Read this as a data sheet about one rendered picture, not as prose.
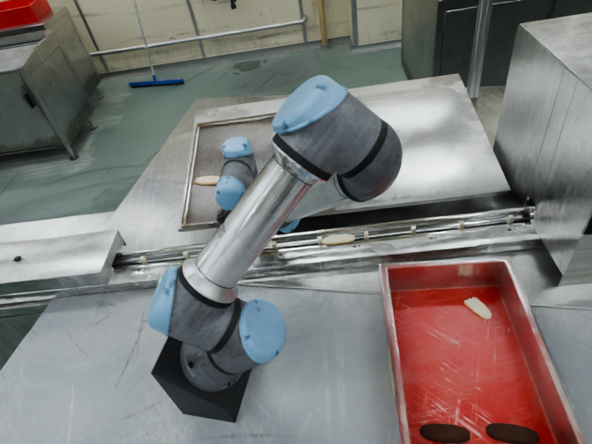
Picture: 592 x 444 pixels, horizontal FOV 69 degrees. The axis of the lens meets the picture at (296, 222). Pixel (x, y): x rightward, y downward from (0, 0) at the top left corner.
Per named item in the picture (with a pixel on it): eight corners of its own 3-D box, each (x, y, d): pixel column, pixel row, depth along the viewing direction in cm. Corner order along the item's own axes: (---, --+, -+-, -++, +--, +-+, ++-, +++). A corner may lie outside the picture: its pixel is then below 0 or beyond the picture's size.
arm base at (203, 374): (228, 403, 93) (253, 395, 87) (168, 374, 89) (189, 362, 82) (247, 342, 104) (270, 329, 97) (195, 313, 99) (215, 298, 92)
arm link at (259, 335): (251, 382, 88) (290, 366, 79) (194, 359, 83) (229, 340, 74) (262, 329, 96) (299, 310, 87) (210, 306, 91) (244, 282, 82)
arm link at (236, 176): (264, 207, 99) (270, 177, 107) (223, 181, 94) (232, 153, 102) (246, 225, 103) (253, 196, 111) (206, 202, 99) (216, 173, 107)
